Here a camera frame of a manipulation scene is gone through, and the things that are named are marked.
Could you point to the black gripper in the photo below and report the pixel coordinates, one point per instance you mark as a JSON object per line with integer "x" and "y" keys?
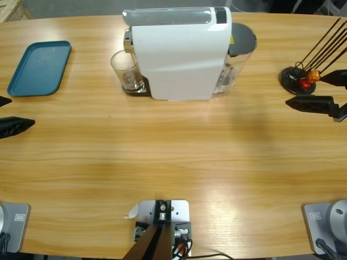
{"x": 339, "y": 112}

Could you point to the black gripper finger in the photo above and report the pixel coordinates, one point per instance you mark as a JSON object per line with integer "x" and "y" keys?
{"x": 5, "y": 101}
{"x": 15, "y": 126}

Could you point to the clear drinking glass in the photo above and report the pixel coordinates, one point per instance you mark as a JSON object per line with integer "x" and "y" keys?
{"x": 124, "y": 67}

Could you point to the silver coffee machine lever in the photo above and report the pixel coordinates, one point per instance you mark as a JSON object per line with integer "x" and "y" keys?
{"x": 162, "y": 17}

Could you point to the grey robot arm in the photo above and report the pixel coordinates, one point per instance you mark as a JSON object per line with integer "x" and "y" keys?
{"x": 16, "y": 227}
{"x": 325, "y": 224}

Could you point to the orange coffee capsule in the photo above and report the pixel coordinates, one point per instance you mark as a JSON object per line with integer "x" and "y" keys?
{"x": 314, "y": 76}

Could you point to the red coffee capsule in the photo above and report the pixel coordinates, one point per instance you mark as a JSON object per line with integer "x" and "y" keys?
{"x": 305, "y": 83}

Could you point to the white capsule coffee machine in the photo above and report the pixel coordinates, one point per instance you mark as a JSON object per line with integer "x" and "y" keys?
{"x": 176, "y": 59}

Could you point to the black capsule holder with rods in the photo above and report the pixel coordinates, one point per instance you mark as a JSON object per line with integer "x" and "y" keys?
{"x": 288, "y": 78}

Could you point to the blue plastic tray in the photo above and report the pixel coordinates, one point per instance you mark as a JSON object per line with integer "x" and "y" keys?
{"x": 38, "y": 70}

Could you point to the clear water tank grey lid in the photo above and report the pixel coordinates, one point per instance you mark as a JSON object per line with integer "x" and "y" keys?
{"x": 241, "y": 38}

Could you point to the white tape scrap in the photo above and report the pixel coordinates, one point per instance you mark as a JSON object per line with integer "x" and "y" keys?
{"x": 132, "y": 212}

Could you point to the white metal frame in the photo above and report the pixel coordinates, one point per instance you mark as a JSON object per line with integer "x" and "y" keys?
{"x": 296, "y": 6}

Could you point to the dark camera mount post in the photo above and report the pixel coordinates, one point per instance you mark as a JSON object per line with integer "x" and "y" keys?
{"x": 151, "y": 243}

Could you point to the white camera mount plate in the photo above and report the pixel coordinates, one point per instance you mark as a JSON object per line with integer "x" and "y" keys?
{"x": 180, "y": 208}

